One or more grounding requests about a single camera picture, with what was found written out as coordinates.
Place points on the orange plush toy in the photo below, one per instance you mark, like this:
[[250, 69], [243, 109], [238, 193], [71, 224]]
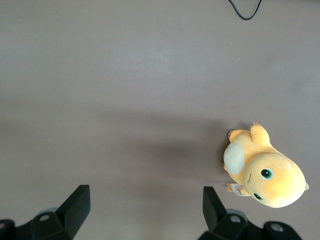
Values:
[[275, 175]]

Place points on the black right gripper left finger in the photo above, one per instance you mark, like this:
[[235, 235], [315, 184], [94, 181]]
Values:
[[72, 215]]

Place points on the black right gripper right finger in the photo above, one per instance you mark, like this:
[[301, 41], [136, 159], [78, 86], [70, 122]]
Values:
[[215, 215]]

